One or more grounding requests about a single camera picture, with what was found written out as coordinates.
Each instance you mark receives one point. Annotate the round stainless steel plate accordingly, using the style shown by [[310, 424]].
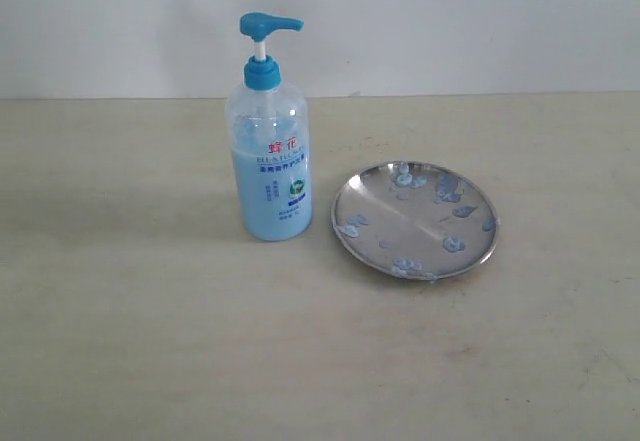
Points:
[[414, 220]]

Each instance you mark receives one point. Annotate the blue pump lotion bottle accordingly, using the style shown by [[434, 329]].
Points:
[[268, 127]]

